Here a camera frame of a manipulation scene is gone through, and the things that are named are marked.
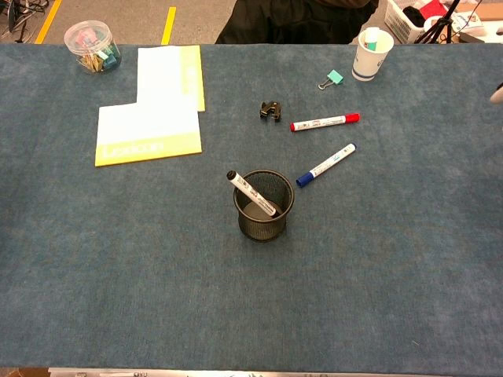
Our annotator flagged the white paper cup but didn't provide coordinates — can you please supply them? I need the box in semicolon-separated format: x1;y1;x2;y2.
351;27;395;82

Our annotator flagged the blue-capped white marker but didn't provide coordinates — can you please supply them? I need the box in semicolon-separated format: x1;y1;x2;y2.
296;142;358;189

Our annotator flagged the black-capped white marker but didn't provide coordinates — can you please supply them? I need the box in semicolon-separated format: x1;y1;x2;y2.
226;170;278;218

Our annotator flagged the white glue stick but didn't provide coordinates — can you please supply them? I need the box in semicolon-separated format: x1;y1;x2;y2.
364;27;380;51

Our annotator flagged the teal binder clip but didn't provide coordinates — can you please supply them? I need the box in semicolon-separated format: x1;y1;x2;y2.
318;69;346;90

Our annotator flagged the white plastic basket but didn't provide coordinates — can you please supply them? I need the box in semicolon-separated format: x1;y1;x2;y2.
384;0;453;44

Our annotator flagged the yellow Lexicon notepad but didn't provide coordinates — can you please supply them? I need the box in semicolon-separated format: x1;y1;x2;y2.
94;102;204;168
136;45;207;113

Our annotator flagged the red-capped white marker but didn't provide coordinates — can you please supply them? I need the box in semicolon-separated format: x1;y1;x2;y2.
289;112;362;133

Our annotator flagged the black tripod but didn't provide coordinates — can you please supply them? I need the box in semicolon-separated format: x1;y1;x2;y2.
422;0;463;44

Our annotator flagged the blue felt table mat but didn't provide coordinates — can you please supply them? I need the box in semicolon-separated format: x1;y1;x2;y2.
0;42;503;372

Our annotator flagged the person in black clothing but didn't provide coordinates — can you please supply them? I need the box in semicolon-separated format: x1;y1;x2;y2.
215;0;380;45

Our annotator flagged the black round pen cup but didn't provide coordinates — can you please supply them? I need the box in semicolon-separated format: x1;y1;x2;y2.
233;169;296;242

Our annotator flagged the clear jar of binder clips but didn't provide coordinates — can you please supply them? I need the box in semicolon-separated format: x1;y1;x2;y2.
64;20;122;75

